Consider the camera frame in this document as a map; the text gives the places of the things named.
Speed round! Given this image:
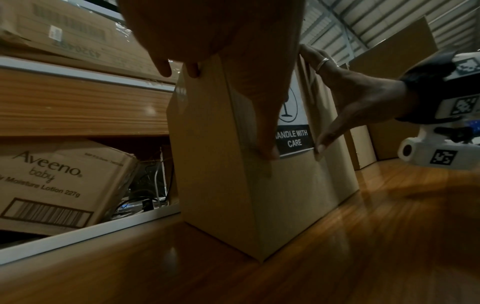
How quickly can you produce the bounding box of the person's left hand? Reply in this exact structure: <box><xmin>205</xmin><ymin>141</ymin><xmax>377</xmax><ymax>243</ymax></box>
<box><xmin>117</xmin><ymin>0</ymin><xmax>307</xmax><ymax>160</ymax></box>

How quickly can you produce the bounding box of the barcode printed cardboard box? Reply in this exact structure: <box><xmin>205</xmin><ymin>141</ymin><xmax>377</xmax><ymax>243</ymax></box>
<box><xmin>0</xmin><ymin>138</ymin><xmax>141</xmax><ymax>237</ymax></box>

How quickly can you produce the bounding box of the large cardboard box white sticker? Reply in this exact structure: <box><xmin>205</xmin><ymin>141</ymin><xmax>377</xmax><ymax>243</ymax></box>
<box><xmin>0</xmin><ymin>0</ymin><xmax>178</xmax><ymax>85</ymax></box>

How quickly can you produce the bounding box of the person's right hand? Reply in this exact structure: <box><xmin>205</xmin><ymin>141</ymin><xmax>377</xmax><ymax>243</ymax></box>
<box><xmin>298</xmin><ymin>44</ymin><xmax>409</xmax><ymax>155</ymax></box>

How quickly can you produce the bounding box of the right wrist tracker band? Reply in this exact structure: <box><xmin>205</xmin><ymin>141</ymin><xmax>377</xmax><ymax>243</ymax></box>
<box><xmin>395</xmin><ymin>50</ymin><xmax>480</xmax><ymax>125</ymax></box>

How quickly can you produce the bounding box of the fragile sticker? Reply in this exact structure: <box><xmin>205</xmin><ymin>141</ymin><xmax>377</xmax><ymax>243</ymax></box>
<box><xmin>273</xmin><ymin>71</ymin><xmax>316</xmax><ymax>158</ymax></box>

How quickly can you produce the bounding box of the squarish taped cardboard box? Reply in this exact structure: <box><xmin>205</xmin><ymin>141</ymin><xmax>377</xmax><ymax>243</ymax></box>
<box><xmin>165</xmin><ymin>53</ymin><xmax>362</xmax><ymax>263</ymax></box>

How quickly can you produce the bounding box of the tangle of cables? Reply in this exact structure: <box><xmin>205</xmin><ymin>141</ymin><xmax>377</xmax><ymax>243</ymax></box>
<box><xmin>112</xmin><ymin>160</ymin><xmax>178</xmax><ymax>221</ymax></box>

